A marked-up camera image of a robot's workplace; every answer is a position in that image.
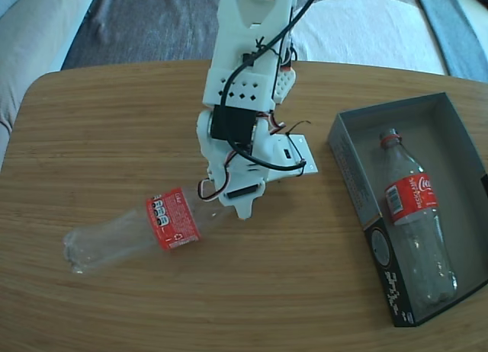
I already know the clear bottle red logo label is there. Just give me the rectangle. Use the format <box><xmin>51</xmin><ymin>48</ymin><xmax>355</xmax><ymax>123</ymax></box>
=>
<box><xmin>377</xmin><ymin>128</ymin><xmax>458</xmax><ymax>306</ymax></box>

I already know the grey cardboard box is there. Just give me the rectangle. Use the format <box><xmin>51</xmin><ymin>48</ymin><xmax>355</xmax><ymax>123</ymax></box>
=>
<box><xmin>327</xmin><ymin>91</ymin><xmax>488</xmax><ymax>328</ymax></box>

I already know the orange and black clamp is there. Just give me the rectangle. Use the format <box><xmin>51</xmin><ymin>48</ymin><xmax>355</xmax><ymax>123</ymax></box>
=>
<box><xmin>280</xmin><ymin>39</ymin><xmax>297</xmax><ymax>74</ymax></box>

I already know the grey rug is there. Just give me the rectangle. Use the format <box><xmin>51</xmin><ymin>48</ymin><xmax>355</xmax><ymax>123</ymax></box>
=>
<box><xmin>60</xmin><ymin>0</ymin><xmax>420</xmax><ymax>69</ymax></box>

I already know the white cloth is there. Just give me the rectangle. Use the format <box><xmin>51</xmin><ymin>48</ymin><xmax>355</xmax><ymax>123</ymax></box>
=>
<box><xmin>293</xmin><ymin>0</ymin><xmax>449</xmax><ymax>77</ymax></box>

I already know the blue grey upholstery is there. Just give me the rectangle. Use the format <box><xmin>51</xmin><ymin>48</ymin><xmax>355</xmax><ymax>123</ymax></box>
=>
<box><xmin>413</xmin><ymin>0</ymin><xmax>488</xmax><ymax>82</ymax></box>

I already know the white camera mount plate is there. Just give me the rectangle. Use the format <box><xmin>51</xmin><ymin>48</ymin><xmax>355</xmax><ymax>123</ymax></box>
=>
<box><xmin>265</xmin><ymin>133</ymin><xmax>319</xmax><ymax>182</ymax></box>

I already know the black camera cable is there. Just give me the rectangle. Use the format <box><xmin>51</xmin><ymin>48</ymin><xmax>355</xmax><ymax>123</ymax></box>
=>
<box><xmin>223</xmin><ymin>0</ymin><xmax>325</xmax><ymax>174</ymax></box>

